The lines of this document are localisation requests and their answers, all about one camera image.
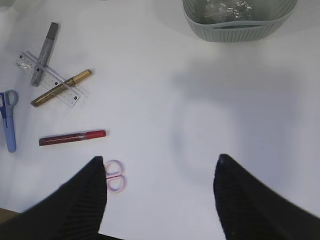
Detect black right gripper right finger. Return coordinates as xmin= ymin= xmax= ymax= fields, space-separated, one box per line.
xmin=213 ymin=154 xmax=320 ymax=240

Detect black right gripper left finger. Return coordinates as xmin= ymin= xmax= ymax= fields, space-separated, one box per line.
xmin=0 ymin=156 xmax=107 ymax=240

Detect clear plastic sheet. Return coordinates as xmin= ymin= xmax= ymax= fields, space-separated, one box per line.
xmin=198 ymin=0 xmax=253 ymax=24

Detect red glitter marker pen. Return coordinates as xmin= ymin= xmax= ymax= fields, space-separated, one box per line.
xmin=38 ymin=130 xmax=109 ymax=147

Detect gold glitter marker pen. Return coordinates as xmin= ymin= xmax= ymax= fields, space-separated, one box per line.
xmin=31 ymin=69 xmax=93 ymax=108

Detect silver glitter marker pen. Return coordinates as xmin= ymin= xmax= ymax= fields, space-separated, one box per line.
xmin=31 ymin=22 xmax=59 ymax=87

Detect clear plastic ruler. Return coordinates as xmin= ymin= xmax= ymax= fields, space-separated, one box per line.
xmin=15 ymin=51 xmax=82 ymax=96

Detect green plastic woven basket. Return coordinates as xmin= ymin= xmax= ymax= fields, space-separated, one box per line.
xmin=182 ymin=0 xmax=298 ymax=43

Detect pink purple safety scissors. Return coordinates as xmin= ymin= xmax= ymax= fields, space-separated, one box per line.
xmin=58 ymin=156 xmax=127 ymax=195

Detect blue safety scissors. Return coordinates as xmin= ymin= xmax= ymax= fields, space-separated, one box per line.
xmin=0 ymin=89 xmax=19 ymax=153

